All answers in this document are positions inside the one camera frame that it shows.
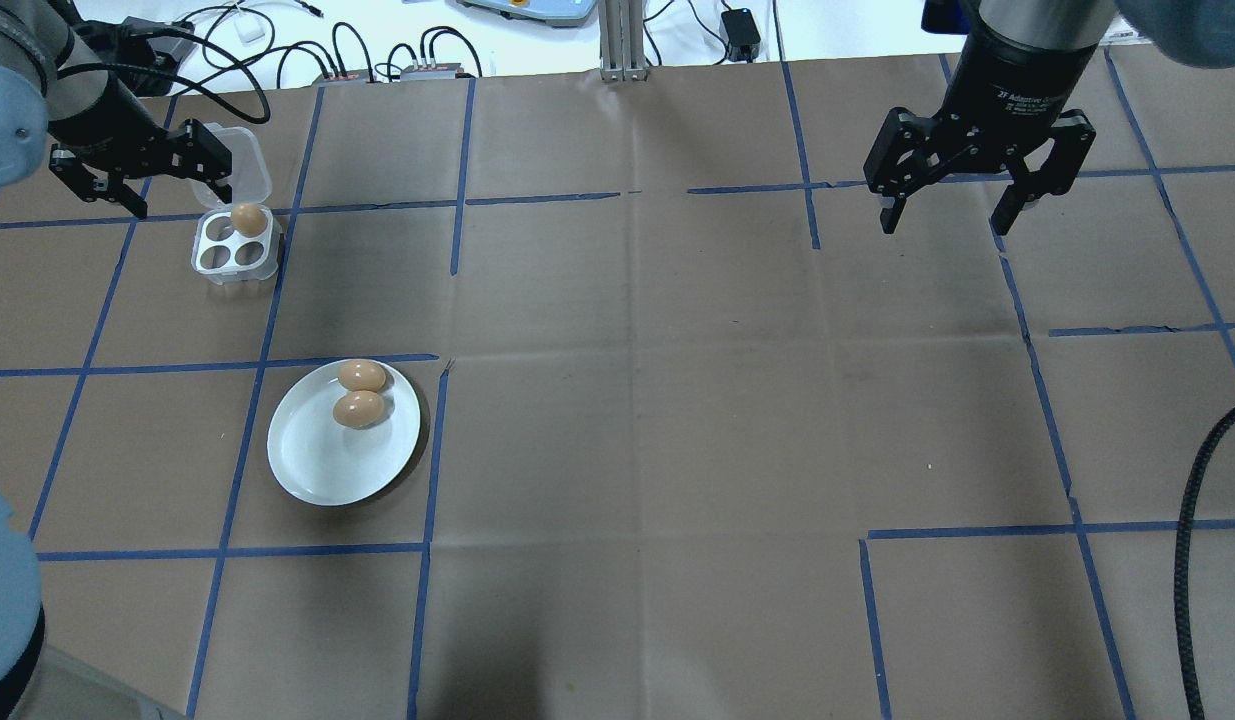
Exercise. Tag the brown egg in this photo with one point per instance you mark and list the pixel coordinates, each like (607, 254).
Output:
(248, 219)
(362, 375)
(359, 410)

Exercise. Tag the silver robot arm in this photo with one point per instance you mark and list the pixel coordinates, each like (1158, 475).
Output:
(1037, 20)
(7, 110)

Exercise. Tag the clear plastic egg carton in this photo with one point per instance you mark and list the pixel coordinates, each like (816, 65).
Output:
(235, 270)

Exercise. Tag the white round plate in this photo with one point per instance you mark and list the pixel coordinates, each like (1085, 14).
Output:
(327, 465)

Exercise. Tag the grey docking box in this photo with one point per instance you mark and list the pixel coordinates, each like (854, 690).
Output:
(167, 45)

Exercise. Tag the small white device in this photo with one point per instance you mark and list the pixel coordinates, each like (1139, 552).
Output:
(248, 30)

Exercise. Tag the black power adapter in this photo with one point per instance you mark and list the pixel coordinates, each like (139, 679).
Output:
(742, 32)

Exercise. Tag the blue grey teach pendant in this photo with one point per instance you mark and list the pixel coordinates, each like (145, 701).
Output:
(527, 8)

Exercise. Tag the aluminium profile post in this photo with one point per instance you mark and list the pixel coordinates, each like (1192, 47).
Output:
(624, 40)

